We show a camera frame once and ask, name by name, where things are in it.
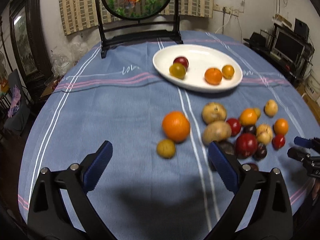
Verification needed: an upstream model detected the large orange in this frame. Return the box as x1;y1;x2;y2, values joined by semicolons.
162;111;191;143

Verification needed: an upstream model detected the small orange fruit on plate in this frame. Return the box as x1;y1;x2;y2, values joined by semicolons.
221;64;235;80

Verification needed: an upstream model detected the large red plum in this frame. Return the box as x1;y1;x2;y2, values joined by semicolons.
235;133;258;159

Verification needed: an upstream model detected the white power cable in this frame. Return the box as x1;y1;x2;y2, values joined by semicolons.
215;10;234;34

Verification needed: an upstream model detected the small pale potato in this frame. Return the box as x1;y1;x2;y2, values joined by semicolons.
264;99;278;118

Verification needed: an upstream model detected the red cherry tomato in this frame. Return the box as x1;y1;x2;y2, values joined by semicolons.
226;118;242;137

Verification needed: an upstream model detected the red plum on plate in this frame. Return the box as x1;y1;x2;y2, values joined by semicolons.
173;56;189;70

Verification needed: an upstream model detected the blue striped tablecloth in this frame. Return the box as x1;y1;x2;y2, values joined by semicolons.
18;31;319;239

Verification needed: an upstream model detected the dark framed picture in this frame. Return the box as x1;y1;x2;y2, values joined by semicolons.
9;0;52;83

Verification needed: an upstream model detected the dark purple plum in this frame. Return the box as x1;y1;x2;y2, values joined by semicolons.
253;143;267;160

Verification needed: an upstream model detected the white oval plate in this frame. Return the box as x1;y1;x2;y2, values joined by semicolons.
152;44;243;93

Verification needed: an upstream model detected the dark purple passion fruit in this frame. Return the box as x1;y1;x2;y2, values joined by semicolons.
242;125;257;136

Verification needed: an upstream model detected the round goldfish screen on stand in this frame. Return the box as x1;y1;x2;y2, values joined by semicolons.
95;0;183;59

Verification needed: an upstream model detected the orange tangerine in pile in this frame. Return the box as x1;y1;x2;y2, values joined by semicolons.
239;108;258;126

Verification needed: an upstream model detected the small red tomato right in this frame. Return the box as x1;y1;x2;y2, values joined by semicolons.
272;134;286;151

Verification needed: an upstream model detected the orange tangerine on plate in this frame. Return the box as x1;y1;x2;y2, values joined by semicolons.
204;68;223;86

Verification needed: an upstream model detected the wall power strip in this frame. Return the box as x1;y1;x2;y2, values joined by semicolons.
213;3;239;17

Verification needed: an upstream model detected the black equipment rack with monitor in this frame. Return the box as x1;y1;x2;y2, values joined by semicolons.
244;19;315;88

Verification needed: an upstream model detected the small yellow potato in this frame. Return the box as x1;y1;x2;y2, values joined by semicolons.
156;139;176;159

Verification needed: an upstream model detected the yellow green fruit on plate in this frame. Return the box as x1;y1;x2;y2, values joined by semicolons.
169;63;186;80

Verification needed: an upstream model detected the large tan potato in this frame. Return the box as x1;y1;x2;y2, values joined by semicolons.
202;102;227;125

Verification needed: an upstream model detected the small orange at pile edge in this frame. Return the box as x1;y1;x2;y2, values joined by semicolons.
273;118;289;135

